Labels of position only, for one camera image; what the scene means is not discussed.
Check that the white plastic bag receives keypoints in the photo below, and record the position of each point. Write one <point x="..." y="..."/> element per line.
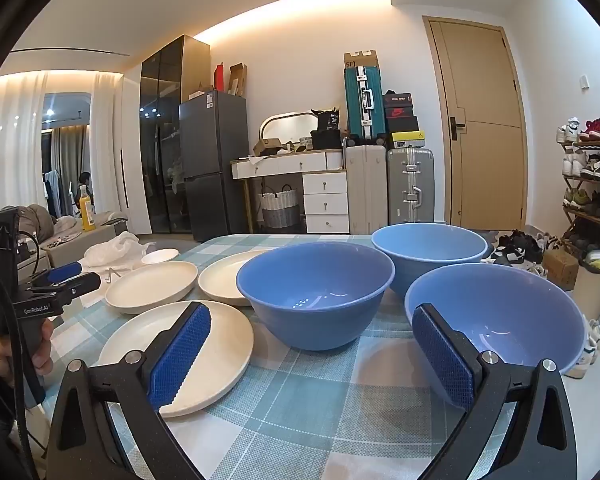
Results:
<point x="115" y="250"/>

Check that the red folder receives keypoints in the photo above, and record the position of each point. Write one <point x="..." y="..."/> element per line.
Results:
<point x="219" y="77"/>

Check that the wooden door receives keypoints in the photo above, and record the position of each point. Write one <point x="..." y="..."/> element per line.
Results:
<point x="480" y="110"/>

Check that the flat cardboard box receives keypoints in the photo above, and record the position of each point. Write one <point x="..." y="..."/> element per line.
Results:
<point x="360" y="60"/>

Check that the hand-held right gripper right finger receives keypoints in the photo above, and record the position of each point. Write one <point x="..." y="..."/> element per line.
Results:
<point x="445" y="360"/>

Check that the upright cardboard box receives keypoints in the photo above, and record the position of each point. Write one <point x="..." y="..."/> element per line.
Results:
<point x="237" y="80"/>

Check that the grey curtain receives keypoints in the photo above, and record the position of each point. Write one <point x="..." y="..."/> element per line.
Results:
<point x="62" y="150"/>

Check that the white teal sneaker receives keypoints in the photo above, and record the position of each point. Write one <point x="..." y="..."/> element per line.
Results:
<point x="585" y="360"/>
<point x="597" y="332"/>

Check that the woven laundry basket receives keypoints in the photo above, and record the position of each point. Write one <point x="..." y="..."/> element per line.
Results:
<point x="280" y="207"/>

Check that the dark glass cabinet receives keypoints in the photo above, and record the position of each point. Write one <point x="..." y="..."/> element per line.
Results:
<point x="160" y="135"/>

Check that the white sheer curtain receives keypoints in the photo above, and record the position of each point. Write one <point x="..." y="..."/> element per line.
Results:
<point x="10" y="145"/>
<point x="105" y="145"/>

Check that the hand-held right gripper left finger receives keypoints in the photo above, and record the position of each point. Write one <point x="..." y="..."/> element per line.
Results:
<point x="180" y="360"/>

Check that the white vanity desk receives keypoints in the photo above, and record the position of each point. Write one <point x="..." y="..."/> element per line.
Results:
<point x="325" y="195"/>

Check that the blue bowl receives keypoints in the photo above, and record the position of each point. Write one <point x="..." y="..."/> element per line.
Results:
<point x="430" y="265"/>
<point x="520" y="310"/>
<point x="310" y="320"/>

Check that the grey sofa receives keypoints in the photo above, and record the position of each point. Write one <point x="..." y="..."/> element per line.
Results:
<point x="100" y="225"/>

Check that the person's left hand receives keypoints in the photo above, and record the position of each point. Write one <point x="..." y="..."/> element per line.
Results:
<point x="0" y="360"/>

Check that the black paper bag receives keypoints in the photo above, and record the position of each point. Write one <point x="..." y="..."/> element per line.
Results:
<point x="329" y="120"/>

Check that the white tall cabinet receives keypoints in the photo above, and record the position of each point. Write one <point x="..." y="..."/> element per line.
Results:
<point x="132" y="160"/>

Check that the orange juice bottle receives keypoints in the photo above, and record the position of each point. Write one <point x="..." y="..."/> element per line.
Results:
<point x="86" y="215"/>

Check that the white trash bin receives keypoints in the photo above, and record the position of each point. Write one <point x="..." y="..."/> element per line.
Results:
<point x="592" y="290"/>

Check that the grey brown blanket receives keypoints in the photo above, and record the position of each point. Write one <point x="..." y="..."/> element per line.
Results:
<point x="30" y="220"/>

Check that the black storage box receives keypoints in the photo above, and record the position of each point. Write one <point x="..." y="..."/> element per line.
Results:
<point x="326" y="140"/>

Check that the oval mirror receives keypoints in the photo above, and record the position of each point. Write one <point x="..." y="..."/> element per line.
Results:
<point x="285" y="125"/>

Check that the beige suitcase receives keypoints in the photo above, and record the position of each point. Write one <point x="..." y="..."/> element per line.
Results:
<point x="367" y="190"/>

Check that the grey refrigerator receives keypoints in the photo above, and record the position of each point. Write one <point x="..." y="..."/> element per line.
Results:
<point x="215" y="160"/>

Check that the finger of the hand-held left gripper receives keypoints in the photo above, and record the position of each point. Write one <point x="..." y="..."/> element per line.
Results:
<point x="65" y="272"/>
<point x="80" y="285"/>

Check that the cream plate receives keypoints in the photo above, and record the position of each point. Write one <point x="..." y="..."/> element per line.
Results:
<point x="220" y="277"/>
<point x="150" y="285"/>
<point x="220" y="340"/>

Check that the teal suitcase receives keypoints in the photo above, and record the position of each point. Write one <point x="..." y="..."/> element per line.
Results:
<point x="355" y="100"/>

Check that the small white dish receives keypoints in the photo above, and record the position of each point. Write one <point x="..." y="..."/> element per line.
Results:
<point x="160" y="256"/>

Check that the black yellow shoe box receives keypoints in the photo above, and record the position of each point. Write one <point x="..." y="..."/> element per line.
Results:
<point x="407" y="139"/>

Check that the plain brown cardboard box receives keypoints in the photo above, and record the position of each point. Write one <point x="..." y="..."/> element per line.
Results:
<point x="560" y="270"/>

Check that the silver suitcase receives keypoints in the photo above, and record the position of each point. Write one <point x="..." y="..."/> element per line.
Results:
<point x="405" y="175"/>

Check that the small open cardboard box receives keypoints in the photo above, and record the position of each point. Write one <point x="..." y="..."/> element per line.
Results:
<point x="265" y="147"/>

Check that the wooden shoe rack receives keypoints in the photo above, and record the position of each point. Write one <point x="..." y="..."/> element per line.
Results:
<point x="590" y="145"/>

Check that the metal hex key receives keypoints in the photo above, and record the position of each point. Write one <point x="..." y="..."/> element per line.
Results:
<point x="111" y="272"/>

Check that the shoe rack with shoes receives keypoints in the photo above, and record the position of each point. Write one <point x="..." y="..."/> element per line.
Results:
<point x="572" y="130"/>

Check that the white wall switch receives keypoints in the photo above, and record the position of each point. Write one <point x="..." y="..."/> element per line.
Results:
<point x="585" y="81"/>

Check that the pile of dark shoes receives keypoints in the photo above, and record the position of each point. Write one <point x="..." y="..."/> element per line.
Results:
<point x="517" y="250"/>

